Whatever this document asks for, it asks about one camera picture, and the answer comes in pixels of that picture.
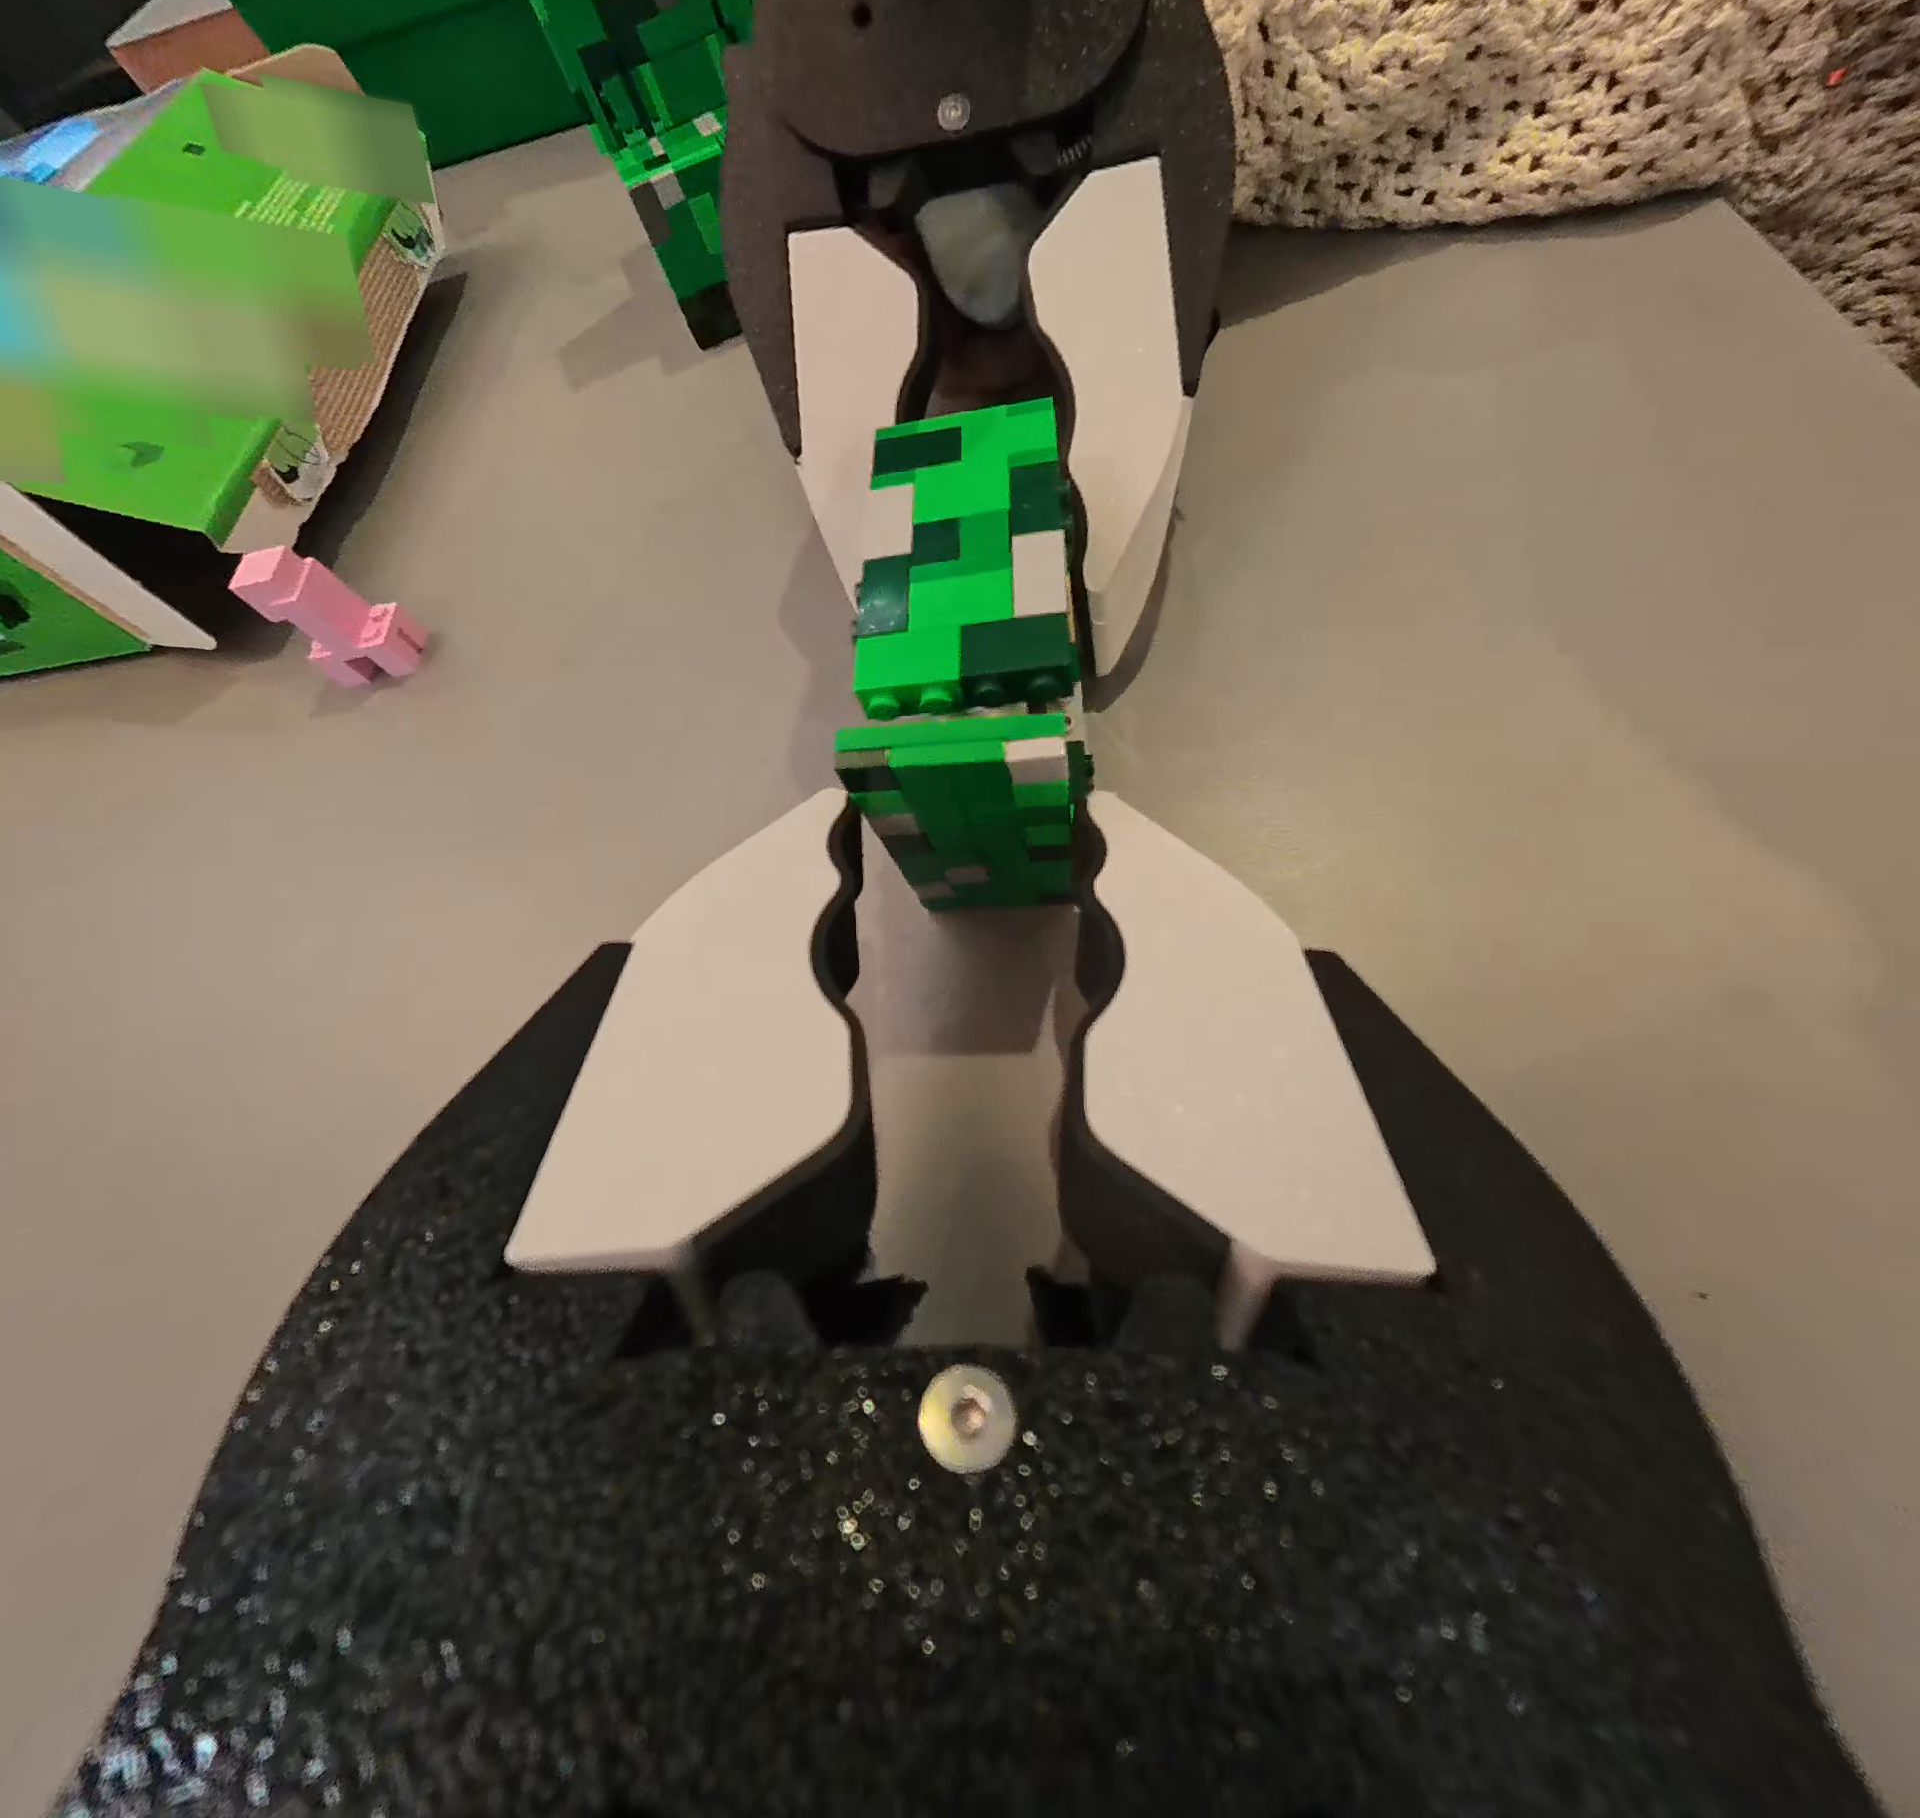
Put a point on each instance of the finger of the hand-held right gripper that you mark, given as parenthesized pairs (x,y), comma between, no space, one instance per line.
(1124,333)
(838,333)

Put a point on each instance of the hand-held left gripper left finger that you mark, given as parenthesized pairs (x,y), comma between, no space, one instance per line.
(706,1082)

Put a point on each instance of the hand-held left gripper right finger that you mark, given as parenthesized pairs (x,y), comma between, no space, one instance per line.
(1228,1098)

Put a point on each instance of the short green lego block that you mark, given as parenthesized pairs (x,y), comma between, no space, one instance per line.
(958,557)

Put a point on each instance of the person's right forearm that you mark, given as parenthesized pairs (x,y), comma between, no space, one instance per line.
(1498,78)

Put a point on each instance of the green lego creeper figure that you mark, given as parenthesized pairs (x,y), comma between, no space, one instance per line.
(646,78)

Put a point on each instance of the pink lego pig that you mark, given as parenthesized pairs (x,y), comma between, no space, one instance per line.
(316,603)

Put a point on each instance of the green lego set box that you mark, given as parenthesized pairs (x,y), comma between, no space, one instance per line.
(133,458)

